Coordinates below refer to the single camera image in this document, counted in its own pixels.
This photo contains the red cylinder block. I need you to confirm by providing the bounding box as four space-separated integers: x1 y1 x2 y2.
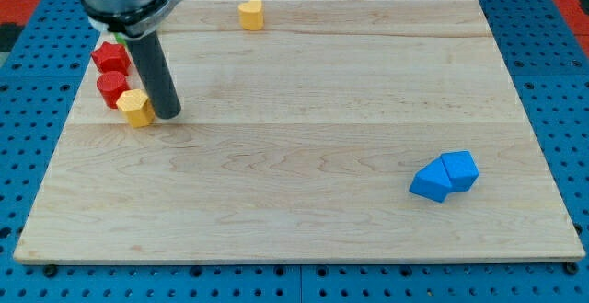
96 71 130 109

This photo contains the yellow hexagon block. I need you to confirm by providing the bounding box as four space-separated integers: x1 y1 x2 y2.
116 89 155 128

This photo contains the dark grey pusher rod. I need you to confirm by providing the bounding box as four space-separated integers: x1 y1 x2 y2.
126 31 181 120

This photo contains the red star block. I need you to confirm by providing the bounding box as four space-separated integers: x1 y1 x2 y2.
91 41 131 76

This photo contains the wooden board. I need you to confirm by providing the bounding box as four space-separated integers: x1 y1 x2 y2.
14 0 585 265

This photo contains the green block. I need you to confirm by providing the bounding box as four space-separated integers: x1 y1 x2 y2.
114 33 127 47

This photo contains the yellow heart block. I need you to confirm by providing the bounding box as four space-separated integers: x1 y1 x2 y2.
237 0 264 31

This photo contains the blue triangle block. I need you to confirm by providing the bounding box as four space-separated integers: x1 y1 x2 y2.
409 158 453 203

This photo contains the blue cube block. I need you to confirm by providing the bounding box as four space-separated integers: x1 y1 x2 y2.
441 150 479 192

